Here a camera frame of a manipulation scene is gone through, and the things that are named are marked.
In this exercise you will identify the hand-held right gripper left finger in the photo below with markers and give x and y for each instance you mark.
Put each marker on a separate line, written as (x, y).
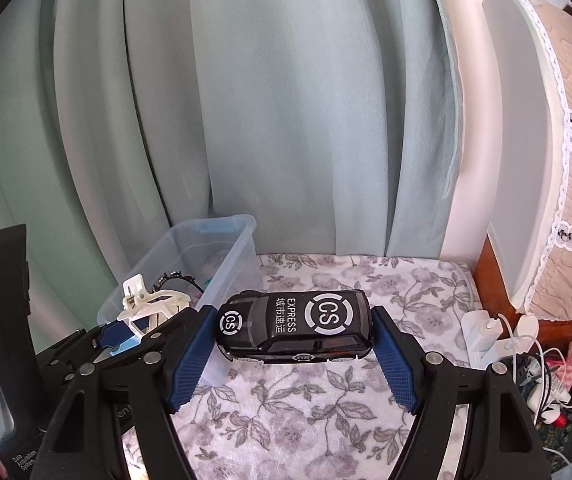
(190, 360)

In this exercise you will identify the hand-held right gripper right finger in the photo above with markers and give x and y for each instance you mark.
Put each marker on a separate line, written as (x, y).
(396, 360)

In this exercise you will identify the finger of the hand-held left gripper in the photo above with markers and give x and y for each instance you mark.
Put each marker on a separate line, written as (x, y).
(114, 334)

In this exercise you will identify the black clover headband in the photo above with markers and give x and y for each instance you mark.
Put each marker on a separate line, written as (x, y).
(175, 276)

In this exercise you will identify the clear plastic container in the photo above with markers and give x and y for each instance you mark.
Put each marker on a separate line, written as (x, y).
(225, 260)

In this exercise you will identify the black toy car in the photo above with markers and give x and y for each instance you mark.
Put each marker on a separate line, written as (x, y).
(291, 320)

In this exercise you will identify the white chargers on power strip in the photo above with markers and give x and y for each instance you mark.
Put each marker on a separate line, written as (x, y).
(481, 330)

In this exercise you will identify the grey floral blanket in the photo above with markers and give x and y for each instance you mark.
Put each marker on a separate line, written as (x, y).
(291, 410)

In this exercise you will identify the white charger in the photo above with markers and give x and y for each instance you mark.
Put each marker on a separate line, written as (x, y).
(528, 327)

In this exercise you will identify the white headboard panel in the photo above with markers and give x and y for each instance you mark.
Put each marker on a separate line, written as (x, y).
(516, 160)

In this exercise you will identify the pale green curtain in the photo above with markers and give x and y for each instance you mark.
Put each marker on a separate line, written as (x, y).
(266, 110)

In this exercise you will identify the brown wooden bed frame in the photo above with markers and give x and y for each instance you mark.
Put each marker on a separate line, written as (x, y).
(496, 280)

